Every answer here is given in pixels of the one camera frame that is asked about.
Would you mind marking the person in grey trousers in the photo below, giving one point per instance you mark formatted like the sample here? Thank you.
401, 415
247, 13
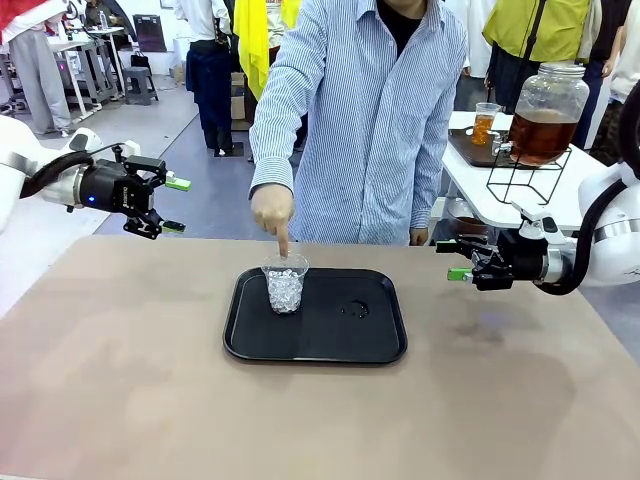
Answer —
40, 75

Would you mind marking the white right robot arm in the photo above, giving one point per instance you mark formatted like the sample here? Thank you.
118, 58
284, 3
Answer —
615, 235

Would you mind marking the clear plastic iced cup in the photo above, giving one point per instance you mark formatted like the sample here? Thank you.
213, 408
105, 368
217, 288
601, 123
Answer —
487, 127
285, 295

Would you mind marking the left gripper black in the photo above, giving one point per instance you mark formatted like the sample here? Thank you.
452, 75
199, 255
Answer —
110, 190

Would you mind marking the white workbench with frame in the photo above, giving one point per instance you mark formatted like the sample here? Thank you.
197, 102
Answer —
90, 55

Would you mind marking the cardboard box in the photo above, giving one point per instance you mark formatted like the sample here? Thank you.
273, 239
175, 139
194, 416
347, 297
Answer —
239, 100

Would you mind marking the white side table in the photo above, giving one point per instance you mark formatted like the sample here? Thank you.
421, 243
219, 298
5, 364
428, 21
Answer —
575, 200

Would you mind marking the person's right forearm striped sleeve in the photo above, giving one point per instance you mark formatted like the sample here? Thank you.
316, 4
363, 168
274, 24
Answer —
272, 150

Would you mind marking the grey plastic stool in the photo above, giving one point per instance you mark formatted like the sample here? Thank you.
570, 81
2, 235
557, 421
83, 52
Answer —
141, 82

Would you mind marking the person's left hand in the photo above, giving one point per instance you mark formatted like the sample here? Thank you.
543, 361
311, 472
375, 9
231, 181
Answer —
420, 236

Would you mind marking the person's left forearm striped sleeve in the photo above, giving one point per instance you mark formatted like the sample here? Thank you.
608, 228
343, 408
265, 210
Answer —
430, 180

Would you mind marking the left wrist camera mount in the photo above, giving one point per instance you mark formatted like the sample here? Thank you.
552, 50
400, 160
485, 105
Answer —
131, 148

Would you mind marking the person's right hand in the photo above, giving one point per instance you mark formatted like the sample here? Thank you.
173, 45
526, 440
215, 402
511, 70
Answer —
272, 207

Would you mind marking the glass tea dispenser jar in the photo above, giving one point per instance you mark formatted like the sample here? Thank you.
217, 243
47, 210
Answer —
545, 130

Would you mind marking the person in dark apron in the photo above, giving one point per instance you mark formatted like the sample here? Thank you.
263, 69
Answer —
210, 80

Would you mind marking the person in yellow-green jacket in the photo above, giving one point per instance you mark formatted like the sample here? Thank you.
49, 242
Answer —
550, 30

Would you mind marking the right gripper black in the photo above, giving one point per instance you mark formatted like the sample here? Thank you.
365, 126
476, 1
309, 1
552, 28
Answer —
525, 260

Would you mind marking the person in dark clothes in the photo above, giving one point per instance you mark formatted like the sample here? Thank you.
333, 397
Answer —
620, 50

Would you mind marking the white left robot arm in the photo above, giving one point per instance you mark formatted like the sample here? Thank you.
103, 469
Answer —
15, 165

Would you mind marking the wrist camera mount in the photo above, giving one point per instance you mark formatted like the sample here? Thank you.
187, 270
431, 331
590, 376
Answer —
537, 222
131, 148

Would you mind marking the person in white coat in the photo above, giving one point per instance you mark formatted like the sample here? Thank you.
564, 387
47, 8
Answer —
477, 35

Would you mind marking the black plastic serving tray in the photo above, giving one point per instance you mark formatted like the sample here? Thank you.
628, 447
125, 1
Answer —
325, 340

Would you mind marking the person in striped shirt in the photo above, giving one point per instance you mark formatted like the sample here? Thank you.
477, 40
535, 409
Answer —
370, 125

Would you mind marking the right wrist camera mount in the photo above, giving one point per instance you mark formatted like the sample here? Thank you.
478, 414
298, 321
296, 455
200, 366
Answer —
537, 222

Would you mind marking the black tray under dispenser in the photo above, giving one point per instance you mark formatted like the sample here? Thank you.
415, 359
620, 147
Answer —
470, 152

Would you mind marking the yellow hanging cloth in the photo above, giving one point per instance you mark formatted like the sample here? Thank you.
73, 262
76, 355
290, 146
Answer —
252, 45

